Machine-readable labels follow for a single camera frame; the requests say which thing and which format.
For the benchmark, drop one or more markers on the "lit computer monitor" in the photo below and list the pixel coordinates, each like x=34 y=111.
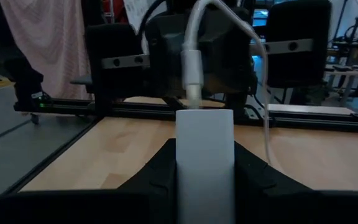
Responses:
x=259 y=18

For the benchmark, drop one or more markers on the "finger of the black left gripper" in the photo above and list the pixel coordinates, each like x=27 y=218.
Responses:
x=166 y=62
x=228 y=62

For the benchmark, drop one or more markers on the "white printed paper sheet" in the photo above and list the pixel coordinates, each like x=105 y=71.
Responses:
x=135 y=11

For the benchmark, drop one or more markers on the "pale hanging cloth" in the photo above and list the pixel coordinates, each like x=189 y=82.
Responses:
x=48 y=46

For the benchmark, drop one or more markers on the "black table frame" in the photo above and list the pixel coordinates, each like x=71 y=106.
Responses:
x=306 y=122

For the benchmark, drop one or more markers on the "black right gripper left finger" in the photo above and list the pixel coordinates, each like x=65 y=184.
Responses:
x=89 y=208

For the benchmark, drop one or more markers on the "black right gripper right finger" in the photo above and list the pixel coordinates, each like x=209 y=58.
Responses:
x=291 y=208

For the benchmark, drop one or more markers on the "wooden desk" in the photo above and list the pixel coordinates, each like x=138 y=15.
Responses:
x=353 y=74

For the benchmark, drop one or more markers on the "red hanging cloth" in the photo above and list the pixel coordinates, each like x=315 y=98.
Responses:
x=117 y=9

